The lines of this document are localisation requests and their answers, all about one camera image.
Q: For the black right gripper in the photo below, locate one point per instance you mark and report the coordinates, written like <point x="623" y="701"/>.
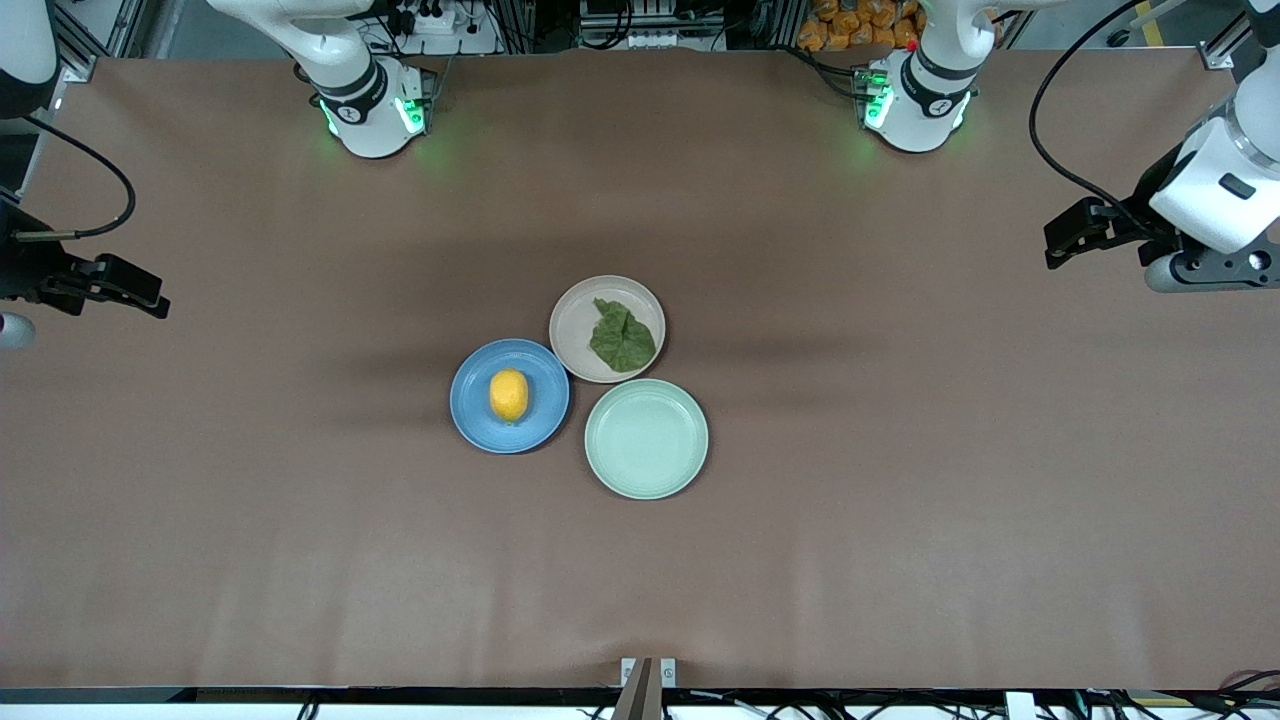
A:
<point x="22" y="268"/>

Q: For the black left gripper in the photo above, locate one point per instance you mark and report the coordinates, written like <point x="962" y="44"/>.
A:
<point x="1143" y="219"/>

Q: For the yellow lemon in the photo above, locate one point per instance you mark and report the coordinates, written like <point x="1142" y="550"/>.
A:
<point x="509" y="395"/>

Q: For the green lettuce leaf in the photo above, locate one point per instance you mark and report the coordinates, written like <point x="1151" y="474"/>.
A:
<point x="622" y="338"/>

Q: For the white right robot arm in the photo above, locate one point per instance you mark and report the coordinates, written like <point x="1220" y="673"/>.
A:
<point x="365" y="100"/>

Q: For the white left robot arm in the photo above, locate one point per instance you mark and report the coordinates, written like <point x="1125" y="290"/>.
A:
<point x="920" y="100"/>

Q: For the orange snack bag pile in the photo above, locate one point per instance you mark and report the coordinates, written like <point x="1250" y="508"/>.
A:
<point x="850" y="25"/>

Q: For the blue plate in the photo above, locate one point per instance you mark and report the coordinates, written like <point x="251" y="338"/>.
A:
<point x="475" y="420"/>

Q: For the white power strip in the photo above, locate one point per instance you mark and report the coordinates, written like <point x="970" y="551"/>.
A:
<point x="432" y="20"/>

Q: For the beige plate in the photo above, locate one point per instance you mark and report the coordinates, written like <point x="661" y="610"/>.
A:
<point x="575" y="320"/>

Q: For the light green plate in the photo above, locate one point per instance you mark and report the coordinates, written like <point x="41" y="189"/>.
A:
<point x="646" y="440"/>

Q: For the aluminium frame rail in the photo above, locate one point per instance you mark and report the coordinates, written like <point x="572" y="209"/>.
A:
<point x="95" y="40"/>
<point x="1225" y="45"/>

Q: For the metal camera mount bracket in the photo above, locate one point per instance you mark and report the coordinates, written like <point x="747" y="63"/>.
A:
<point x="648" y="685"/>

